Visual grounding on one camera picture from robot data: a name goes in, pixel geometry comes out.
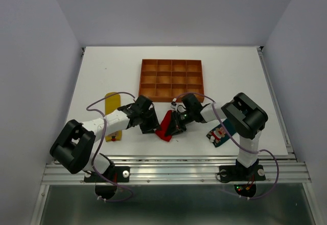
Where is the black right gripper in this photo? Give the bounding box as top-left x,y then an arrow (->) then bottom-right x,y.
165,108 -> 194,137

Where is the red sock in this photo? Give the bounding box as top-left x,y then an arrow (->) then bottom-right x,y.
155,110 -> 176,142

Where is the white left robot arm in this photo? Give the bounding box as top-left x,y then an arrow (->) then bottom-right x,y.
50,95 -> 159,181

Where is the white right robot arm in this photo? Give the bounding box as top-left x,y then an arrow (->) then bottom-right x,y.
156,93 -> 268,182

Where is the yellow sock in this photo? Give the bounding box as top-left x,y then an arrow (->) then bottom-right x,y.
104,92 -> 124,143

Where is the dark green sock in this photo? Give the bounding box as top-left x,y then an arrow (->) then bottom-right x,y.
206,119 -> 237,148

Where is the orange compartment tray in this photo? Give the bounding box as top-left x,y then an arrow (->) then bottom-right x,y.
138,59 -> 204,102

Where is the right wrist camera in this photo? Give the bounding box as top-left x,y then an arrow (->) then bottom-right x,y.
171,98 -> 178,110

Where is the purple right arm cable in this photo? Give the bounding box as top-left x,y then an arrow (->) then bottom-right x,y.
171,93 -> 279,200

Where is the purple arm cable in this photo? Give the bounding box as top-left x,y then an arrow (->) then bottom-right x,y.
86,91 -> 136,203
171,93 -> 279,200

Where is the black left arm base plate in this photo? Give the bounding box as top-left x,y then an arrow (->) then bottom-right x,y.
83,165 -> 131,184

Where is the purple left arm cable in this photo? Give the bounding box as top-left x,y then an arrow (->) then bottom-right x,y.
86,91 -> 136,203

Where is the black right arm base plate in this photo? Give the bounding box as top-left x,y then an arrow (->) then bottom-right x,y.
216,165 -> 266,183

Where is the aluminium mounting rail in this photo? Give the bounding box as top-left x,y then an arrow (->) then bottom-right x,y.
42,154 -> 313,185

